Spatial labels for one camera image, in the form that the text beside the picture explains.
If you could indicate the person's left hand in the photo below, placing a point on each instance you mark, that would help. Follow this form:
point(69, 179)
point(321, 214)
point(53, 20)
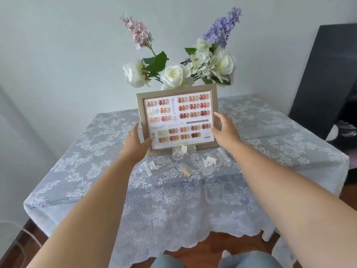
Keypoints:
point(138, 149)

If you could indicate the person's right hand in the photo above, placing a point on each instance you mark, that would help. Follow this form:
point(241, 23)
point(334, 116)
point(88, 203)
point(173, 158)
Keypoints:
point(227, 133)

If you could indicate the small clear plastic strip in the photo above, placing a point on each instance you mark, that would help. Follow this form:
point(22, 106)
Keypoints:
point(224, 154)

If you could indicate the clear bag of white nail tips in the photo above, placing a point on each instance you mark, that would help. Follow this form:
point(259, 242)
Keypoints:
point(156, 166)

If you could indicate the clear bag of white pieces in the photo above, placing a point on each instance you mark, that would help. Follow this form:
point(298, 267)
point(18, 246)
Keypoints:
point(210, 161)

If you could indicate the clear acrylic stand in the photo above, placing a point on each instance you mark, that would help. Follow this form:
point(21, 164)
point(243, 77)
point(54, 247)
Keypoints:
point(182, 151)

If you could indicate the gold framed nail colour chart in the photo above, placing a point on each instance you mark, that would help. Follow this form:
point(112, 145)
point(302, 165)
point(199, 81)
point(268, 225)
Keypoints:
point(178, 120)

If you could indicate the clear bag of orange nail tips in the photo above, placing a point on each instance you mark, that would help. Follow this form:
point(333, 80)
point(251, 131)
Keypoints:
point(185, 170)

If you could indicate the clear round plastic container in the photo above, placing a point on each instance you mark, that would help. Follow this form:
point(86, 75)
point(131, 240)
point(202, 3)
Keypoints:
point(213, 193)

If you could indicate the purple lilac flower stem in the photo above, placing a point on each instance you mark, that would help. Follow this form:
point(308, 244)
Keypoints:
point(223, 25)

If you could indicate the pink lilac flower stem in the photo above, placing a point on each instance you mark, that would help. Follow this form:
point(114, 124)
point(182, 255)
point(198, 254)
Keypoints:
point(136, 32)

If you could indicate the person's left forearm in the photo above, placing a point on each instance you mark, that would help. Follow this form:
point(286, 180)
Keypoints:
point(94, 212)

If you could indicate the person's right forearm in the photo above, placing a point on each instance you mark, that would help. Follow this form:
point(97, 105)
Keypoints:
point(293, 203)

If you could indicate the person's blue jeans legs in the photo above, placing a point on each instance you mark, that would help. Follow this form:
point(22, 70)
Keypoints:
point(245, 260)

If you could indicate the white lace tablecloth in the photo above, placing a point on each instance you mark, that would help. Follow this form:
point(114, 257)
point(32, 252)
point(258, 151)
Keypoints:
point(178, 220)

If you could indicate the silver leaf dish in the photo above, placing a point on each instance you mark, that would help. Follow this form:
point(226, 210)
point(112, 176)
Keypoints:
point(332, 133)

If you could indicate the black shelf unit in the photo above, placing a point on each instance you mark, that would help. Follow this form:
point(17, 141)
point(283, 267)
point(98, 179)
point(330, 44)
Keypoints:
point(326, 80)

